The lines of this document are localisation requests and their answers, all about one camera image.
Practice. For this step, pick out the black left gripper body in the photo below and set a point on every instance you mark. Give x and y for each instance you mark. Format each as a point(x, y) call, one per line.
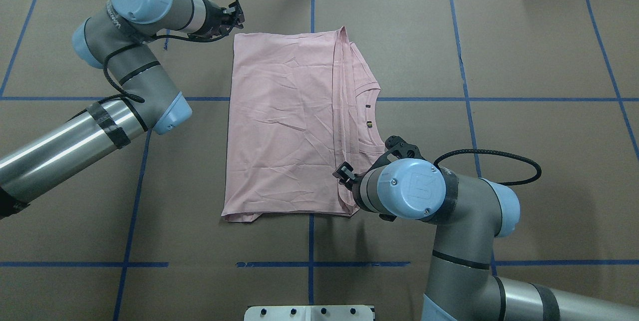
point(215, 15)

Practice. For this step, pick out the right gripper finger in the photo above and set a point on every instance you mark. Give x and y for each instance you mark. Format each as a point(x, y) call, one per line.
point(345, 175)

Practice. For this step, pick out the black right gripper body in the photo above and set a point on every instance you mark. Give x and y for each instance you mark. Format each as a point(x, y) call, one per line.
point(345, 172)

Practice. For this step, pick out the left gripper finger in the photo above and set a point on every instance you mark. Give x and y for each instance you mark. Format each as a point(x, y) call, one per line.
point(234, 17)

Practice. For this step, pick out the pink Snoopy t-shirt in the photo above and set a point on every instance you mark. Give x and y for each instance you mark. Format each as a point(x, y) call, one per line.
point(300, 105)

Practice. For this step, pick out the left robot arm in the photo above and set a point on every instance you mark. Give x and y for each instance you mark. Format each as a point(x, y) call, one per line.
point(116, 40)

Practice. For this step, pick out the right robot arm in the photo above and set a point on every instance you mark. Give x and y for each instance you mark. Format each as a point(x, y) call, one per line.
point(469, 213)

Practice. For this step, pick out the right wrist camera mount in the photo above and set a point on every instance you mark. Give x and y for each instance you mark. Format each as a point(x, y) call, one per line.
point(398, 148)

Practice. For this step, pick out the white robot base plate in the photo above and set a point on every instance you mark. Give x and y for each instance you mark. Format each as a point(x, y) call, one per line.
point(311, 313)

